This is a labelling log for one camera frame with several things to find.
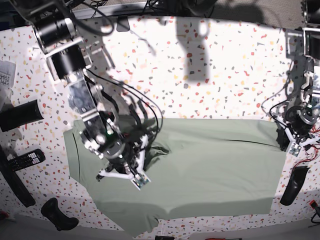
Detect light green T-shirt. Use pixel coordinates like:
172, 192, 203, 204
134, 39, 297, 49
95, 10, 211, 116
63, 119, 286, 237

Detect black remote control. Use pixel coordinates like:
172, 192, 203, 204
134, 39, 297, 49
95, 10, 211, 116
8, 148, 46, 172

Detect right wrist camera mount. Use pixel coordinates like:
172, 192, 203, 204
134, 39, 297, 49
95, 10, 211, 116
96, 134, 151, 191

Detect black small tool bottom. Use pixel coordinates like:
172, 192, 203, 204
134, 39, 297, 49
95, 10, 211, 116
154, 235, 175, 240

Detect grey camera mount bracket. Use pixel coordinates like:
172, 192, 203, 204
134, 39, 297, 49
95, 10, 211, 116
116, 16, 131, 33

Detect long black bar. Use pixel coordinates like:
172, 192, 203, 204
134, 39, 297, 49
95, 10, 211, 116
0, 147, 36, 208

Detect black curved pad right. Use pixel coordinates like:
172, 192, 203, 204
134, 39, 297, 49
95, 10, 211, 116
280, 166, 310, 206

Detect red connector bottom right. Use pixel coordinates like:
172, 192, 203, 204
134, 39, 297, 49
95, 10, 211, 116
309, 200, 318, 208

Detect red object bottom left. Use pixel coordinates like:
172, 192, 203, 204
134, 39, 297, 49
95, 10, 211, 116
0, 211, 9, 220

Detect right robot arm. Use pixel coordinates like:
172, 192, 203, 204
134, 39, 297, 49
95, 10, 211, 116
11, 0, 149, 177

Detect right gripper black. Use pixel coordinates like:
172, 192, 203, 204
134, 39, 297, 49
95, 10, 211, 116
99, 139, 140, 173

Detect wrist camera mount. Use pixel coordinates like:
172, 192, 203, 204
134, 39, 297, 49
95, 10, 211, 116
96, 134, 151, 191
274, 116, 320, 157

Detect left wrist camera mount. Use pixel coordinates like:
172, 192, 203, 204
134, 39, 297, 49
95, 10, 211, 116
274, 116, 320, 157

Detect black game controller grip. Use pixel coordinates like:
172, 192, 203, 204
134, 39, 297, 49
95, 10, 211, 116
40, 197, 79, 231

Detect red and black wires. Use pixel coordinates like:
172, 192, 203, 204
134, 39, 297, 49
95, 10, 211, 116
291, 119, 320, 173

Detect small clear plastic container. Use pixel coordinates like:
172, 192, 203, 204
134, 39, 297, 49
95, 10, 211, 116
0, 86, 12, 109

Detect clear plastic parts box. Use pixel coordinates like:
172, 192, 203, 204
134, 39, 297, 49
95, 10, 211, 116
0, 60, 16, 88

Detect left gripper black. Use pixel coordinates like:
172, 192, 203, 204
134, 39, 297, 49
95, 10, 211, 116
276, 107, 315, 152

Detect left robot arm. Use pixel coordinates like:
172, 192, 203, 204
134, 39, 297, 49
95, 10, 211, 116
265, 0, 320, 157

